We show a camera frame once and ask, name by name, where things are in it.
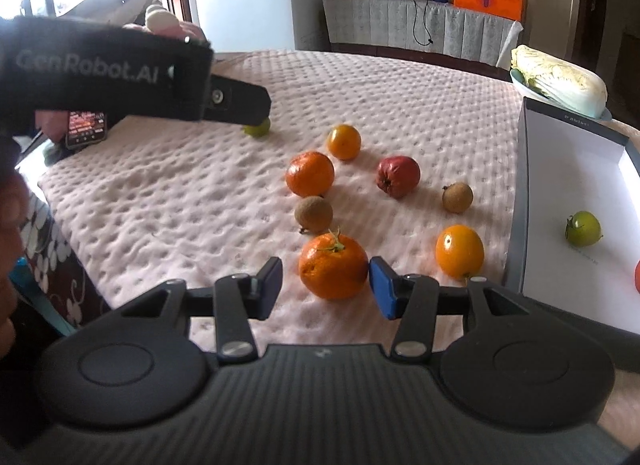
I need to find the large orange tangerine with stem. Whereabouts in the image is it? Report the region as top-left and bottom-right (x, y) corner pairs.
(297, 231), (369, 301)

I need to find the brown longan fruit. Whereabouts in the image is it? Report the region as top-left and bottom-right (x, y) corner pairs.
(294, 196), (333, 233)
(442, 182), (474, 214)

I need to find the large yellow-orange tomato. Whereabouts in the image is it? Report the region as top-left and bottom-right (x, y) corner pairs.
(435, 224), (485, 281)

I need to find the red apple-like fruit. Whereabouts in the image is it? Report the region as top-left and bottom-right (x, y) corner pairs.
(375, 156), (421, 199)

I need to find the small yellow-orange tomato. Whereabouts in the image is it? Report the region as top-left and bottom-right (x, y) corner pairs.
(326, 125), (361, 162)

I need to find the green tomato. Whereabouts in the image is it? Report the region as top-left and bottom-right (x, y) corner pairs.
(565, 210), (602, 247)

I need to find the person's left hand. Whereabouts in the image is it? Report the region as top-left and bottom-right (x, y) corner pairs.
(0, 170), (29, 357)

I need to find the smartphone with lit screen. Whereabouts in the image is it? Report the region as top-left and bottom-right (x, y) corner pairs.
(65, 112), (107, 151)

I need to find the pink quilted table cover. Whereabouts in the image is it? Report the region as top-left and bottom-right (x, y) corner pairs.
(37, 50), (640, 451)

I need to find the pink plush toy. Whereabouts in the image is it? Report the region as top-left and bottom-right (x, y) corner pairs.
(122, 3), (206, 42)

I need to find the small green fruit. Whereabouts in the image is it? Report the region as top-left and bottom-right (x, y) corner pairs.
(243, 118), (271, 138)

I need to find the white shallow cardboard box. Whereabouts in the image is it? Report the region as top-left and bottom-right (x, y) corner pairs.
(503, 96), (640, 374)

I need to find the white chest freezer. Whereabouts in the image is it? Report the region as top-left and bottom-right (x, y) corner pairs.
(195, 0), (329, 56)

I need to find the light blue plate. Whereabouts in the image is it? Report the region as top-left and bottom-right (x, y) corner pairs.
(509, 68), (613, 122)

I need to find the cloth-covered low cabinet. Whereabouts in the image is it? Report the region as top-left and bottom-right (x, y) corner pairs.
(323, 0), (523, 80)

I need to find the napa cabbage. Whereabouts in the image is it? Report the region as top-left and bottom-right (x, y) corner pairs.
(510, 44), (608, 118)

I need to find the black hanging cable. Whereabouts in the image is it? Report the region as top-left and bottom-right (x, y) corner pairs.
(411, 0), (434, 47)

